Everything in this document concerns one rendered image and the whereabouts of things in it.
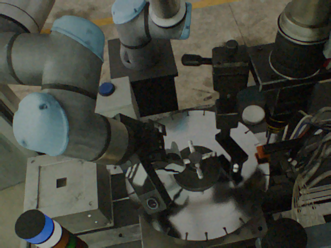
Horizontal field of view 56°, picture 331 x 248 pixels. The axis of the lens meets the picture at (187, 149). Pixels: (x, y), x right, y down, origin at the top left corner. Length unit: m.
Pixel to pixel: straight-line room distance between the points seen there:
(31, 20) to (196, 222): 0.47
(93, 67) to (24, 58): 0.09
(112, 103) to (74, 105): 0.50
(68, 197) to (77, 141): 0.40
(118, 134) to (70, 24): 0.16
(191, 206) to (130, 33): 0.66
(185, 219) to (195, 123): 0.25
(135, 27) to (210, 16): 1.58
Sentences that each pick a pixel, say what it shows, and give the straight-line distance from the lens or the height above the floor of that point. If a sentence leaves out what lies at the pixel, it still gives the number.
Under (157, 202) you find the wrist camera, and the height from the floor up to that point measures 1.09.
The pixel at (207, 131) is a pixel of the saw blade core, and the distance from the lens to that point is 0.77.
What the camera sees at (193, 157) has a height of 1.00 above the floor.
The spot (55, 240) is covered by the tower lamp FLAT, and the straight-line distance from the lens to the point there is 0.56.
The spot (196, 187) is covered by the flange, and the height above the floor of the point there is 0.96.
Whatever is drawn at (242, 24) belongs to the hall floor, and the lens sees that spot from 2.57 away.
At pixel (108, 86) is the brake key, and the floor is 0.91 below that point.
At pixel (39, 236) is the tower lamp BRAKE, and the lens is 0.52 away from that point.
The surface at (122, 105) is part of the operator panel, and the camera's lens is 0.92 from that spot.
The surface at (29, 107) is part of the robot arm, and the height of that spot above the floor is 1.30.
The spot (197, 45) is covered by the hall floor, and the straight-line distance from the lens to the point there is 2.40.
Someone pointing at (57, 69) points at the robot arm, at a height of 1.30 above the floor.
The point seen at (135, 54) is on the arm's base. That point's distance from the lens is 1.18.
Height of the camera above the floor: 1.60
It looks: 60 degrees down
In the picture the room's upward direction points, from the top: 8 degrees counter-clockwise
